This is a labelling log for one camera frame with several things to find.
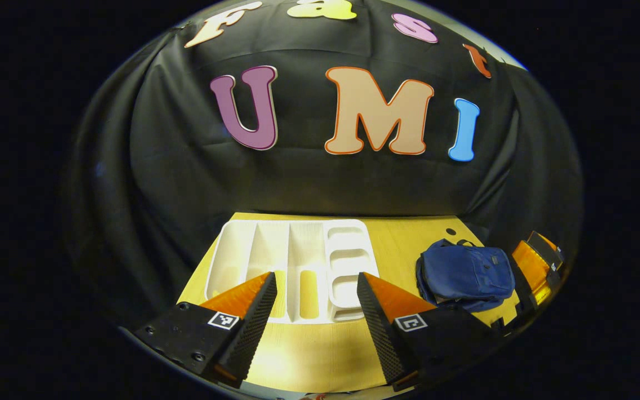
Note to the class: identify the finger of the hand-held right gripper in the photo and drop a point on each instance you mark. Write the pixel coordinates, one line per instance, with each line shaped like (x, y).
(534, 278)
(550, 253)

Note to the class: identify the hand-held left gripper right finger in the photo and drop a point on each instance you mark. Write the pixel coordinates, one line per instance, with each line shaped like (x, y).
(378, 333)

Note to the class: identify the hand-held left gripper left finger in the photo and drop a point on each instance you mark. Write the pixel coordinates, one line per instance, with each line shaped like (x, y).
(253, 328)

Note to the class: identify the blue schoolbag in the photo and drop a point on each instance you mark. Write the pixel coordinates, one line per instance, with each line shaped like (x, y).
(464, 275)

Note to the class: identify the white bookshelf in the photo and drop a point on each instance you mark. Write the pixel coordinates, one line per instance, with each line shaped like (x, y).
(309, 250)

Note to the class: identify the black backdrop cloth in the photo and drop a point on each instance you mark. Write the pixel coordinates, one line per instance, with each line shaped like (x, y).
(159, 194)

